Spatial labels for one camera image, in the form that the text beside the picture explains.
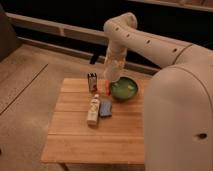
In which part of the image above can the orange red small object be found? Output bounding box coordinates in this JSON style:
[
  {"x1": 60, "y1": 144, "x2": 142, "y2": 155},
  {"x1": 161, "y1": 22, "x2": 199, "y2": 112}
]
[{"x1": 105, "y1": 80, "x2": 110, "y2": 96}]

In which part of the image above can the wooden table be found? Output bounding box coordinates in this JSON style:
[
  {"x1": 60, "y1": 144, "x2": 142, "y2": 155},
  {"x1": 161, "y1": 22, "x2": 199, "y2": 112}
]
[{"x1": 41, "y1": 78, "x2": 148, "y2": 165}]

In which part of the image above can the small dark carton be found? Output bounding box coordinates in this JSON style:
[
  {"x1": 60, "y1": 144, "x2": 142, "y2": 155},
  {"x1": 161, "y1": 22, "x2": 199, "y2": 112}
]
[{"x1": 87, "y1": 73, "x2": 97, "y2": 92}]

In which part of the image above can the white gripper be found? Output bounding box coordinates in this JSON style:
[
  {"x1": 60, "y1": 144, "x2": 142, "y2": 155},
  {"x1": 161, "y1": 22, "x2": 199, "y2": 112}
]
[{"x1": 104, "y1": 50, "x2": 125, "y2": 82}]

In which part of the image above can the green bowl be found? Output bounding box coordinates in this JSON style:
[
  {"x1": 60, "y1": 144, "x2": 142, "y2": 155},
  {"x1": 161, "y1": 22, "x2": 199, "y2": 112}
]
[{"x1": 110, "y1": 77, "x2": 138, "y2": 101}]

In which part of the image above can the white plastic bottle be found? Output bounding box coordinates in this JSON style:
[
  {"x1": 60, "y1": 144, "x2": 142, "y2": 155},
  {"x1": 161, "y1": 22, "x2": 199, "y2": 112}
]
[{"x1": 87, "y1": 94, "x2": 100, "y2": 126}]

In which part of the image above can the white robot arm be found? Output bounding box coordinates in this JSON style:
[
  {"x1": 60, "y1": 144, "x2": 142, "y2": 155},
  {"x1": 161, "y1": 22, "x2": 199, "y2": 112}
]
[{"x1": 104, "y1": 12, "x2": 213, "y2": 171}]

